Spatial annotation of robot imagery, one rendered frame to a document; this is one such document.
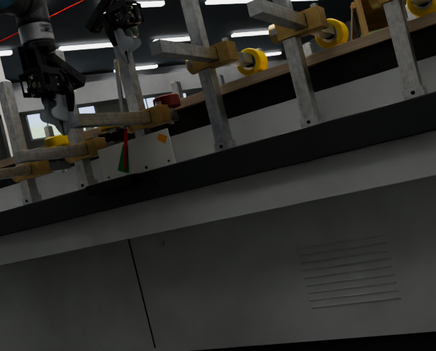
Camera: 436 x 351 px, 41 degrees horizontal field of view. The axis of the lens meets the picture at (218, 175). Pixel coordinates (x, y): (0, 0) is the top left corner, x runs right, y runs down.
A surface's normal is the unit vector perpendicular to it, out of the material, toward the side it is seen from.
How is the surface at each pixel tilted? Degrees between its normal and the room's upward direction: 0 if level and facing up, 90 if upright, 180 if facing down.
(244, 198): 90
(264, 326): 90
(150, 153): 90
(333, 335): 90
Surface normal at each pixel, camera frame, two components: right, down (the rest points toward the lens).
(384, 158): -0.48, 0.11
